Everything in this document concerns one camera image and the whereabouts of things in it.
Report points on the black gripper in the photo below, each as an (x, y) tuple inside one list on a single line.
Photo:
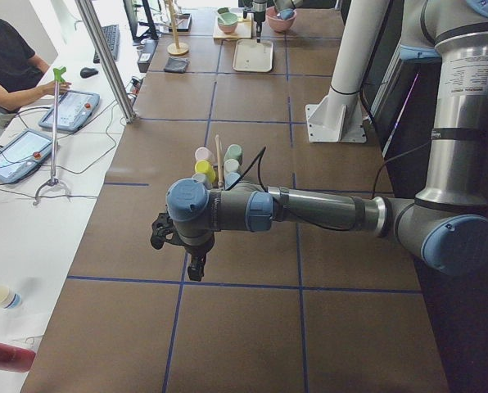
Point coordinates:
[(196, 251), (259, 16)]

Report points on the cream rabbit tray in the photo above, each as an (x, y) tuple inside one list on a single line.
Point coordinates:
[(251, 56)]

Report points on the green cup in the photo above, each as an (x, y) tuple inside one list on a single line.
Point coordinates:
[(234, 152)]

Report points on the grey cup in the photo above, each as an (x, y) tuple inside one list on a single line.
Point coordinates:
[(203, 179)]

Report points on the light blue cup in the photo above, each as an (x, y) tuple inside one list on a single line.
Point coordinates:
[(231, 179)]

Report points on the yellow cup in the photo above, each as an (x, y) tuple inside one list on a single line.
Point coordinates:
[(206, 168)]

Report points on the white cup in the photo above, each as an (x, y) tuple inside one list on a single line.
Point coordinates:
[(231, 166)]

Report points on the pink cup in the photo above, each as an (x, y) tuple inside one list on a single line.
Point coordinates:
[(203, 153)]

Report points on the paper cup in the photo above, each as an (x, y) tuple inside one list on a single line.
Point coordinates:
[(9, 299)]

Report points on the pink bowl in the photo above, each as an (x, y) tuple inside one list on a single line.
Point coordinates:
[(280, 21)]

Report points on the green bowl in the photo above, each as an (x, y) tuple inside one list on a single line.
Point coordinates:
[(227, 22)]

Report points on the wooden mug tree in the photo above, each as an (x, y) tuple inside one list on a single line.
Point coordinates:
[(176, 48)]

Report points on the grey folded cloth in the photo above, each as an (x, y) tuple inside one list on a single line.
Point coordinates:
[(176, 65)]

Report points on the black keyboard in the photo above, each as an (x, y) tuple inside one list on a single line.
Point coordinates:
[(112, 36)]

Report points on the black computer mouse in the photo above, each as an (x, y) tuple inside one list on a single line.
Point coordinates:
[(87, 72)]

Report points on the far teach pendant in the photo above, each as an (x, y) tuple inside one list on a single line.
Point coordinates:
[(74, 110)]

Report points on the teach pendant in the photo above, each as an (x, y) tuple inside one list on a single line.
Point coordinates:
[(23, 155), (74, 110)]

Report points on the near teach pendant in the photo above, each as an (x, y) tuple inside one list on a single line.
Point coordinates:
[(23, 155)]

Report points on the red bottle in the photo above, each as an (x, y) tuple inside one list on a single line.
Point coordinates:
[(15, 359)]

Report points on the seated person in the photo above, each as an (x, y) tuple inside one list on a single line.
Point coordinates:
[(21, 70)]

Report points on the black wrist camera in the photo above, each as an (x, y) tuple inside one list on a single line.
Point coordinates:
[(164, 231)]

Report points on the white wire cup rack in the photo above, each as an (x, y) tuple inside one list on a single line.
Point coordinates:
[(219, 165)]

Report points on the white pedestal column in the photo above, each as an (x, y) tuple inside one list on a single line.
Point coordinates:
[(338, 117)]

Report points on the aluminium frame post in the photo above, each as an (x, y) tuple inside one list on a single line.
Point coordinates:
[(92, 24)]

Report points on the grabber stick green handle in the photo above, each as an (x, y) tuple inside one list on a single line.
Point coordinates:
[(53, 181)]

